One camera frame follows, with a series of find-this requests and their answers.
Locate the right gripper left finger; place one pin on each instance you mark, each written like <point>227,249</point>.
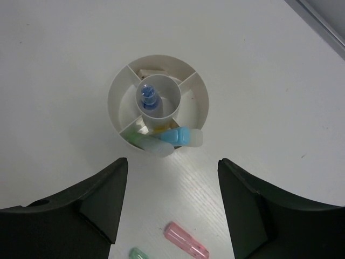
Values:
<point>81,221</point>

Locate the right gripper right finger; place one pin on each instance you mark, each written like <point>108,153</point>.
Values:
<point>266,221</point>

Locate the green highlighter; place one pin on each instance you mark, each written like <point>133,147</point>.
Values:
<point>136,253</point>
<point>150,144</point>

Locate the pink highlighter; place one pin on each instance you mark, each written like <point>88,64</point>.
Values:
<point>180,238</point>

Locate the yellow highlighter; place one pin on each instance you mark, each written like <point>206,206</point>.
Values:
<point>196,137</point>

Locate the clear blue glue bottle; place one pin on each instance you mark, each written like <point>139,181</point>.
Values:
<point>149,97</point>

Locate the blue highlighter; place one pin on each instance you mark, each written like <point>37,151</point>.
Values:
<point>177,136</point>

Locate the white round divided organizer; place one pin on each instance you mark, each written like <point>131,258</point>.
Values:
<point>182,95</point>

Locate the right aluminium frame rail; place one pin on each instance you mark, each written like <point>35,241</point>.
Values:
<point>325,17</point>

